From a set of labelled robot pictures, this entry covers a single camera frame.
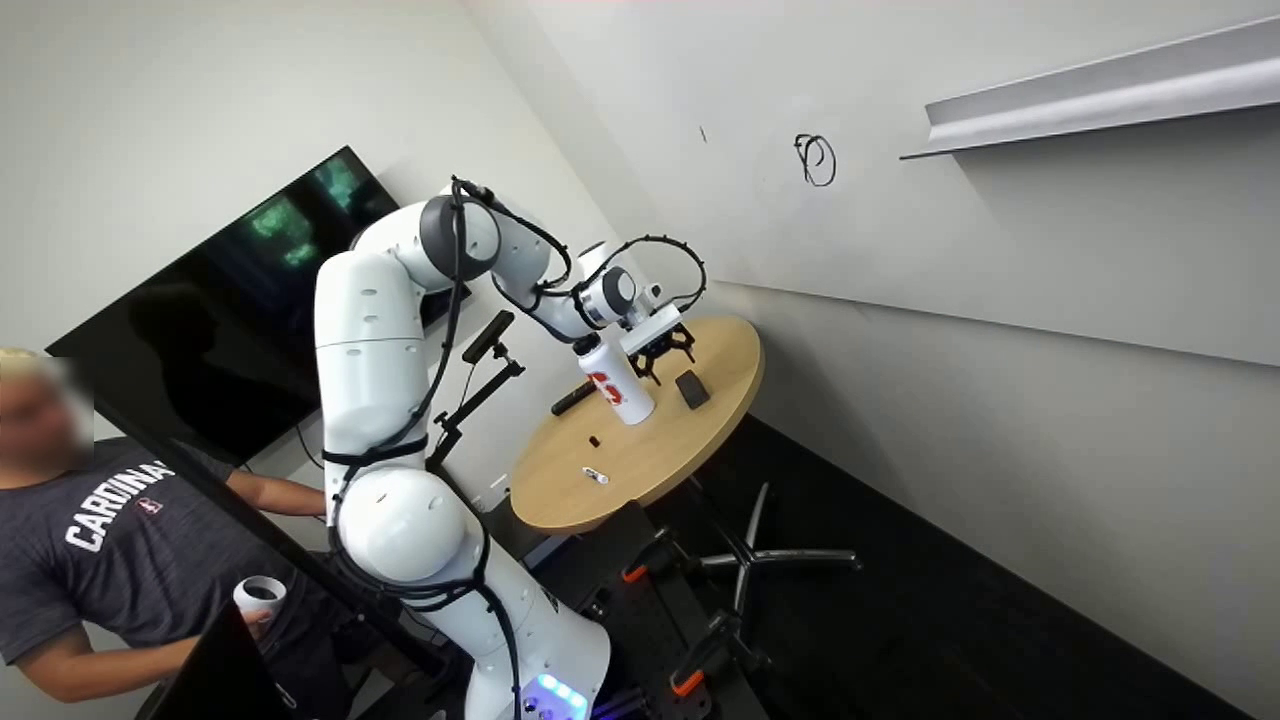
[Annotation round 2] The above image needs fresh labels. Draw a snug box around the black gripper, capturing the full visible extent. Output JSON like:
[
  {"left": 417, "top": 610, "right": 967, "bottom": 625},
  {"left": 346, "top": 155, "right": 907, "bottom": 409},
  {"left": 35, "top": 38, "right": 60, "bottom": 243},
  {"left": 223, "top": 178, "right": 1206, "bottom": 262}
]
[{"left": 623, "top": 315, "right": 705, "bottom": 384}]

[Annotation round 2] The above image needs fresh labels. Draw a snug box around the white handheld controller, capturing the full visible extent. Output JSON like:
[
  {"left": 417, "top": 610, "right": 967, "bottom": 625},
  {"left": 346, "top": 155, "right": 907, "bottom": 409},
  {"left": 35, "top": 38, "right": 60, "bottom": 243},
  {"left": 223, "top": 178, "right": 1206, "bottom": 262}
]
[{"left": 233, "top": 570, "right": 291, "bottom": 631}]

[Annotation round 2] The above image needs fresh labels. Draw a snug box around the person's left forearm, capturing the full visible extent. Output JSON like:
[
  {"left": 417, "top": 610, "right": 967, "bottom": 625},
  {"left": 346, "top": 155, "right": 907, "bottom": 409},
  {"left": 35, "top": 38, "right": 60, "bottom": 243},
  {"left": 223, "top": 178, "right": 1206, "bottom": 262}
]
[{"left": 221, "top": 467, "right": 333, "bottom": 525}]

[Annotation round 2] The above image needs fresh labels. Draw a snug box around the person's right forearm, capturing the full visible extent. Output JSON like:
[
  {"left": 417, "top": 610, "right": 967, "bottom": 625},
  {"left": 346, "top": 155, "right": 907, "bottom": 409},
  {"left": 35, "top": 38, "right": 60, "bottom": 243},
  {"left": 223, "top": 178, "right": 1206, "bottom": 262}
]
[{"left": 15, "top": 625, "right": 245, "bottom": 708}]

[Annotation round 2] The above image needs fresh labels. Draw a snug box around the white water bottle black cap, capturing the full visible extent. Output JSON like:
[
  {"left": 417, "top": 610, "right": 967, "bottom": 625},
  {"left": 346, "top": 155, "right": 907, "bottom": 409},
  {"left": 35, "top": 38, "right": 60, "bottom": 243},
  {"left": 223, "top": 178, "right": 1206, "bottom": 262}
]
[{"left": 571, "top": 334, "right": 656, "bottom": 431}]

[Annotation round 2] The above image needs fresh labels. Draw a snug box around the black white whiteboard marker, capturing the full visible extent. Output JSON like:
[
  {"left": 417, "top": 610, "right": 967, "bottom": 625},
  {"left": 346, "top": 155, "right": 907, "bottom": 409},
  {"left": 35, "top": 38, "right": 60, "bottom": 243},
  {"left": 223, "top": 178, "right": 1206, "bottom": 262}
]
[{"left": 548, "top": 379, "right": 596, "bottom": 420}]

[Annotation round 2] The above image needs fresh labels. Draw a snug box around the orange black clamp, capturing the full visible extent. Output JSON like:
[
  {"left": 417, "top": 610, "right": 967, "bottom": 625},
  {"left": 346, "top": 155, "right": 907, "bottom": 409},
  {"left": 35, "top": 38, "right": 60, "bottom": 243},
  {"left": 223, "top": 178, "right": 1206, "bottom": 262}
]
[
  {"left": 666, "top": 625, "right": 732, "bottom": 702},
  {"left": 617, "top": 530, "right": 673, "bottom": 591}
]

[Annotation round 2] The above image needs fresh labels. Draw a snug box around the chrome star table base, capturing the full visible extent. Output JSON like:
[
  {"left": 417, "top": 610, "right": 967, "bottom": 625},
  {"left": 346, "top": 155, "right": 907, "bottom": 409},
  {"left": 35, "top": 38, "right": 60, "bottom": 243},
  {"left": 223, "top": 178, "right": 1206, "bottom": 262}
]
[{"left": 697, "top": 481, "right": 864, "bottom": 615}]

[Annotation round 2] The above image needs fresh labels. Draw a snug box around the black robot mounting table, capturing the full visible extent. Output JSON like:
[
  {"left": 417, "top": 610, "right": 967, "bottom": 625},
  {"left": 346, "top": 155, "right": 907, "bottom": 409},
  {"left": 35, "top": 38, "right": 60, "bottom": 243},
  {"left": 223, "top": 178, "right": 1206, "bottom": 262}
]
[{"left": 532, "top": 501, "right": 775, "bottom": 720}]

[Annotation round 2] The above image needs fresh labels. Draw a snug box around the large white whiteboard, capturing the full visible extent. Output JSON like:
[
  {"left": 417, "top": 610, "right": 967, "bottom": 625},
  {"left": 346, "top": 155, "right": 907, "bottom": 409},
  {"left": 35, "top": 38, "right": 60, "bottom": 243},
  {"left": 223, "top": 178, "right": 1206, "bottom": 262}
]
[{"left": 457, "top": 0, "right": 1280, "bottom": 371}]

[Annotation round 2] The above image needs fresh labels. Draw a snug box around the black flat screen monitor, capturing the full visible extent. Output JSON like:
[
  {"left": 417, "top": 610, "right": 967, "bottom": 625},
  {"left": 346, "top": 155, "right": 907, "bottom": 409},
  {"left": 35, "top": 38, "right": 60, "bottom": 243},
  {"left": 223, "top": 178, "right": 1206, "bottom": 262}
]
[{"left": 43, "top": 139, "right": 466, "bottom": 473}]

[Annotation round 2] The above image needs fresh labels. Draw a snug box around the grey metal whiteboard ledge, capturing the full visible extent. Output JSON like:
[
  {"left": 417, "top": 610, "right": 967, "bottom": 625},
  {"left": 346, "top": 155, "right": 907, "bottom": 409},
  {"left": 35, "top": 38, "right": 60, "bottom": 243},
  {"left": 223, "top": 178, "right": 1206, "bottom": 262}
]
[{"left": 895, "top": 11, "right": 1280, "bottom": 162}]

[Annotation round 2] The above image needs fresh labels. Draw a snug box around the black laptop screen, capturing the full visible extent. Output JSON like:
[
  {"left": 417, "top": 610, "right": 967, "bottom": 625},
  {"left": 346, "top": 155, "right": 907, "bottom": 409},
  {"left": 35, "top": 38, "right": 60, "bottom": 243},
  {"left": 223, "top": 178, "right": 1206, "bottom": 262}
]
[{"left": 134, "top": 600, "right": 305, "bottom": 720}]

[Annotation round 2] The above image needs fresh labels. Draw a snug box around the person in grey shirt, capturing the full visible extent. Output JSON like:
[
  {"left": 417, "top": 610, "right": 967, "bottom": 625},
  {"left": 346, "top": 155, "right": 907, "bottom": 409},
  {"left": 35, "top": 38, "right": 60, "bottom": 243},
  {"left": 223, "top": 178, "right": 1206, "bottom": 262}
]
[{"left": 0, "top": 352, "right": 405, "bottom": 720}]

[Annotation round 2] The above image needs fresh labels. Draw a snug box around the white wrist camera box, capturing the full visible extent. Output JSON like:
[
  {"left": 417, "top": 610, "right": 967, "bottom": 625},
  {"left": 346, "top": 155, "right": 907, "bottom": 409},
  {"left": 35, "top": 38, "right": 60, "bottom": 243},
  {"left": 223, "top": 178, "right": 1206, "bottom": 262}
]
[{"left": 635, "top": 294, "right": 690, "bottom": 352}]

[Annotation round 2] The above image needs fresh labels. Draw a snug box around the black stereo camera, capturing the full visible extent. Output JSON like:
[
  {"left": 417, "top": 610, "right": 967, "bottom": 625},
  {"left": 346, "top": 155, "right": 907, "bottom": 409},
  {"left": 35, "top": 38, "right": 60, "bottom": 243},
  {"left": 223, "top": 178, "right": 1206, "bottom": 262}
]
[{"left": 460, "top": 306, "right": 521, "bottom": 366}]

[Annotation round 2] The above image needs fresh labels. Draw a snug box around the black camera stand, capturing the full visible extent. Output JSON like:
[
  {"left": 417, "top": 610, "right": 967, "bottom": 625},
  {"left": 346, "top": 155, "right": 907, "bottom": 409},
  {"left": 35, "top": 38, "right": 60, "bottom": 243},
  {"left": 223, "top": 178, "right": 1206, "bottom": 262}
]
[{"left": 423, "top": 357, "right": 527, "bottom": 473}]

